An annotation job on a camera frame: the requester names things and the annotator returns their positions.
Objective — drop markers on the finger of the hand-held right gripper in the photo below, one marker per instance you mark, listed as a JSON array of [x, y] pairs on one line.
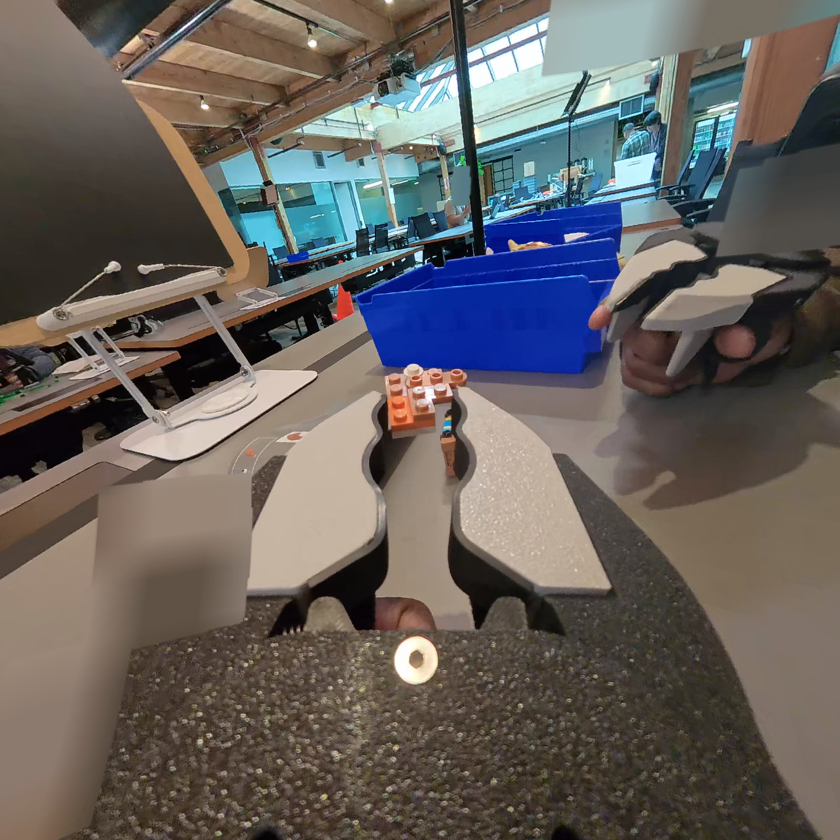
[[715, 302], [640, 275]]

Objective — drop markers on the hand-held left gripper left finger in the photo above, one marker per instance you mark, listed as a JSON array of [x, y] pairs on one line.
[[321, 512]]

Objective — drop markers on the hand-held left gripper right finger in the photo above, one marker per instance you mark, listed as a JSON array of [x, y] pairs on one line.
[[525, 518]]

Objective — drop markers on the multicoloured brick model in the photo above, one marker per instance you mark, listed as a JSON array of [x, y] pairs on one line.
[[449, 453]]

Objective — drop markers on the orange brick plate assembly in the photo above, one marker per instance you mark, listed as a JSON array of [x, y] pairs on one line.
[[410, 410]]

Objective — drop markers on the large blue plastic bin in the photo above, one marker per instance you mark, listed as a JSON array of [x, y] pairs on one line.
[[472, 328]]

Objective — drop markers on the person's right forearm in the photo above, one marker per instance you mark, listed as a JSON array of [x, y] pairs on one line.
[[820, 315]]

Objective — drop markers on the long wooden-edged desk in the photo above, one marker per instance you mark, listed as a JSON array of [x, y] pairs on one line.
[[295, 282]]

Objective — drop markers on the person's right hand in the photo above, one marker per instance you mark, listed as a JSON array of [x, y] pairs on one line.
[[646, 367]]

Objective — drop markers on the brick instruction booklet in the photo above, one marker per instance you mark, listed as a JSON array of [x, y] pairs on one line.
[[266, 447]]

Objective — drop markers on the white storage box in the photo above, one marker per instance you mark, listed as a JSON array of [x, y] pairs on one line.
[[633, 170]]

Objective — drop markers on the black office chair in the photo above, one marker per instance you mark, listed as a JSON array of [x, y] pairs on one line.
[[695, 184]]

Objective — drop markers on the tan toy piece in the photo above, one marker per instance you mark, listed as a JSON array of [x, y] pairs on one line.
[[528, 245]]

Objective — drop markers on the white tablet stand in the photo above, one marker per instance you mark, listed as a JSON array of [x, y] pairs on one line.
[[98, 369], [262, 394]]

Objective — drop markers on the black light stand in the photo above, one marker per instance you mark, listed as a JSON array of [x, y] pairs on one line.
[[569, 144]]

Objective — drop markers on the orange traffic cone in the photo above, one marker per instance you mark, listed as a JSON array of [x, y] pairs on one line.
[[344, 308]]

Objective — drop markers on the small clear stand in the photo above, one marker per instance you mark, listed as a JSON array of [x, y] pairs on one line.
[[256, 297]]

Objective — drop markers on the black pole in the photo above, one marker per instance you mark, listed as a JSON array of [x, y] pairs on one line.
[[467, 131]]

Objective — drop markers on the row of black office chairs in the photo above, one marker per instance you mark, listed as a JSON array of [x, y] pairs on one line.
[[420, 226]]

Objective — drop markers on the ceiling projector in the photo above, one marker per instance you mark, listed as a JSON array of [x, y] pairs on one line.
[[397, 85]]

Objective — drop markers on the black screen with wooden frame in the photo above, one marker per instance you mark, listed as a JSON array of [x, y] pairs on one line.
[[98, 164]]

